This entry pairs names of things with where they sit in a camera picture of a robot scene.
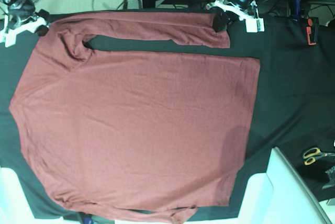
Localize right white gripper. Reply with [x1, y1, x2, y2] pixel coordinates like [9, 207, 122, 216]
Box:
[1, 9, 50, 48]

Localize orange black clamp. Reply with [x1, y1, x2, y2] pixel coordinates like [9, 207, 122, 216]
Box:
[306, 17, 319, 46]

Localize blue clamp handle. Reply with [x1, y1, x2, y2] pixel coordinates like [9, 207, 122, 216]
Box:
[290, 0, 300, 21]

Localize red long-sleeve T-shirt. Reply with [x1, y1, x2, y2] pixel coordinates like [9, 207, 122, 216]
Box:
[9, 12, 260, 223]

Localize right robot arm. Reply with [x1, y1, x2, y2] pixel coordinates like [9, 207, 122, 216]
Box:
[1, 0, 50, 48]

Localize black table cloth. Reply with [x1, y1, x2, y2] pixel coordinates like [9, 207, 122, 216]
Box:
[1, 17, 334, 221]

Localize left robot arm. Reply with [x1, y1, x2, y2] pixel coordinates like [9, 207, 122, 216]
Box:
[206, 0, 265, 33]

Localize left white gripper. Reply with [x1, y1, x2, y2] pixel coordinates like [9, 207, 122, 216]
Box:
[206, 0, 265, 33]

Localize yellow-handled scissors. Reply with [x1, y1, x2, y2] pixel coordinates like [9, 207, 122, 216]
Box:
[303, 147, 334, 166]

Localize blue orange clamp bottom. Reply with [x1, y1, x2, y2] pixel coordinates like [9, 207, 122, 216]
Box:
[78, 212, 96, 224]

